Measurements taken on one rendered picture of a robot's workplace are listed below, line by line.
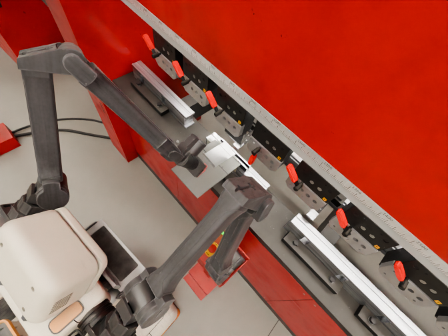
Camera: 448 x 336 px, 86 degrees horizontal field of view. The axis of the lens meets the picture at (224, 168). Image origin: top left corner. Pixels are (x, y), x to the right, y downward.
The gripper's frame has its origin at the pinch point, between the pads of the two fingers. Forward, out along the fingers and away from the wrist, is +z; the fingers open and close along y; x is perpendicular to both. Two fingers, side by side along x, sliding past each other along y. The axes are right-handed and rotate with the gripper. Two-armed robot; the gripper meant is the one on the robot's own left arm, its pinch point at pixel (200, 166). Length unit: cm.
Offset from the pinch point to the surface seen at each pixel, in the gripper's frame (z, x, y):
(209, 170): 3.2, -1.4, -3.4
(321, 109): -36, -38, -28
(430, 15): -59, -51, -34
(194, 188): -2.4, 8.0, -5.9
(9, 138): 40, 105, 156
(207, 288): 67, 65, -38
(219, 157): 7.0, -8.4, -0.9
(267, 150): -12.7, -23.6, -19.6
